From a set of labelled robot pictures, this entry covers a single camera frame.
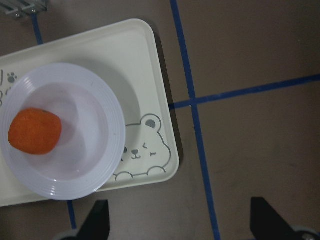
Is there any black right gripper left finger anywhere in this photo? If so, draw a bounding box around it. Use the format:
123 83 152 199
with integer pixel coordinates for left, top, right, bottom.
76 200 110 240

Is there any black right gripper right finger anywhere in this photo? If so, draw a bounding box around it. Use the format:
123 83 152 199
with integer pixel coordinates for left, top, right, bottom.
250 197 295 240

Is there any white round plate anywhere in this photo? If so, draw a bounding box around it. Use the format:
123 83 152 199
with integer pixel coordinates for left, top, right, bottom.
0 63 126 201

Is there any orange fruit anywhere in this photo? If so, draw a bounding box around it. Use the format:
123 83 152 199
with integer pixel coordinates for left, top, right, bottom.
8 108 62 155

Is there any aluminium frame post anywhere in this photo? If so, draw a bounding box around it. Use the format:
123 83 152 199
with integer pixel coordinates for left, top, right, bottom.
0 0 48 19

